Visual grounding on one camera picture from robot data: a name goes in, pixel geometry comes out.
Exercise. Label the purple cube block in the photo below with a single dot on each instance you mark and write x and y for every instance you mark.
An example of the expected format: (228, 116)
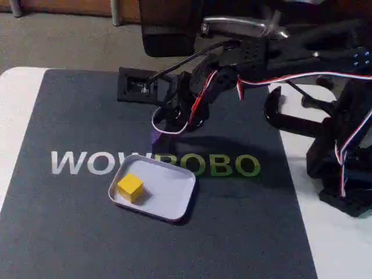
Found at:
(155, 138)

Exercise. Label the yellow cube block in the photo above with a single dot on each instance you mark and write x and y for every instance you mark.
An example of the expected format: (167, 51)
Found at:
(130, 187)

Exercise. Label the white rounded metal tray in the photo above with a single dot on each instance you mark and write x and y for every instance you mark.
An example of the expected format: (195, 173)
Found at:
(168, 189)

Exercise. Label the dark bag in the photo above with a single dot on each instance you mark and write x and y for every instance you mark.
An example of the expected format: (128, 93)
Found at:
(168, 29)

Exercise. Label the chrome office chair base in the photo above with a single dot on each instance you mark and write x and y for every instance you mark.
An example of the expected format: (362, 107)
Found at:
(232, 24)

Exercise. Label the black table clamp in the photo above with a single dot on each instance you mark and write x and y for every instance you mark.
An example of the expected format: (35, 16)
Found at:
(290, 120)

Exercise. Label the grey metal leg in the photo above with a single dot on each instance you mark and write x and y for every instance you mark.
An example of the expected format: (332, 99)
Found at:
(16, 7)
(115, 11)

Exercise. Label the dark mat with logo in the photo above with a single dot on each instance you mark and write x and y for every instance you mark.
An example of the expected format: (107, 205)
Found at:
(116, 238)

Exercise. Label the brown wooden panel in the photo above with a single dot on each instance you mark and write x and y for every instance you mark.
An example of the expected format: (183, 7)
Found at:
(67, 5)

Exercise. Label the black camera box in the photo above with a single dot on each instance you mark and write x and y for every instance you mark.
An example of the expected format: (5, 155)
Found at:
(123, 84)

